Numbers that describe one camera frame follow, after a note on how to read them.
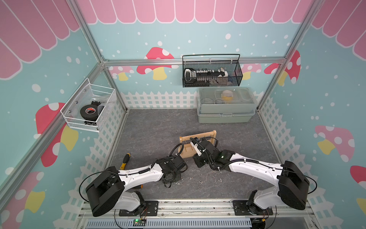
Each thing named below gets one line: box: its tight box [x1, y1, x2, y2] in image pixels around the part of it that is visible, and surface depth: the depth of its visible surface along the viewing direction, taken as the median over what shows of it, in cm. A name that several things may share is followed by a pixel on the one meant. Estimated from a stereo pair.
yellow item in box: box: [221, 89, 234, 102], surface depth 105 cm
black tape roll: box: [80, 101, 101, 121], surface depth 71 cm
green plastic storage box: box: [196, 86, 258, 124], surface depth 105 cm
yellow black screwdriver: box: [120, 152, 132, 170], surface depth 93 cm
